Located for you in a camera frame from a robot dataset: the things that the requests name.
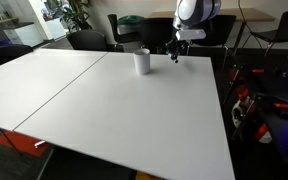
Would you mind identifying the black chair back middle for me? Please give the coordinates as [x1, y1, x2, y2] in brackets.
[139, 18, 174, 54]

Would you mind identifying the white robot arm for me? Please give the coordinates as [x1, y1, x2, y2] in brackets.
[166, 0, 221, 63]

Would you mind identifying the white cabinet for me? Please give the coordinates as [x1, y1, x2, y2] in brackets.
[3, 22, 43, 47]

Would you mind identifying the white cylindrical cup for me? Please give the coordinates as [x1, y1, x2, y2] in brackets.
[133, 48, 150, 75]

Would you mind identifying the red floor mat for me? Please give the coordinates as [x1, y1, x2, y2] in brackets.
[0, 131, 51, 157]

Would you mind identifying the wooden background table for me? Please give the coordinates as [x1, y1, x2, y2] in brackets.
[147, 7, 276, 58]

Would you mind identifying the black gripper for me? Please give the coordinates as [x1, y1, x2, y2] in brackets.
[166, 39, 189, 60]

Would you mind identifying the black chair back right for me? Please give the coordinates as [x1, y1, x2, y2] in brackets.
[245, 11, 288, 55]

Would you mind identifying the black chair far left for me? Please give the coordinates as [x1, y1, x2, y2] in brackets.
[0, 44, 33, 65]

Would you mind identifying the black chair back centre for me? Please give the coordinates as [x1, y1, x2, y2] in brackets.
[186, 14, 237, 73]

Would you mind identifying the black robot stand with clamps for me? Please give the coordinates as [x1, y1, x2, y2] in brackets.
[226, 68, 288, 163]

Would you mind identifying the green potted plant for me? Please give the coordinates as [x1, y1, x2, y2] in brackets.
[47, 0, 92, 32]

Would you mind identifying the black chair back left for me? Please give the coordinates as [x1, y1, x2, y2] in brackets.
[108, 14, 141, 53]

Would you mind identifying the green bag on chair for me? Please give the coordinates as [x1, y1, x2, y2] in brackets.
[117, 15, 143, 25]

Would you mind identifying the black chair near table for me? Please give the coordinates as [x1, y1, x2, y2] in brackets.
[67, 29, 115, 51]

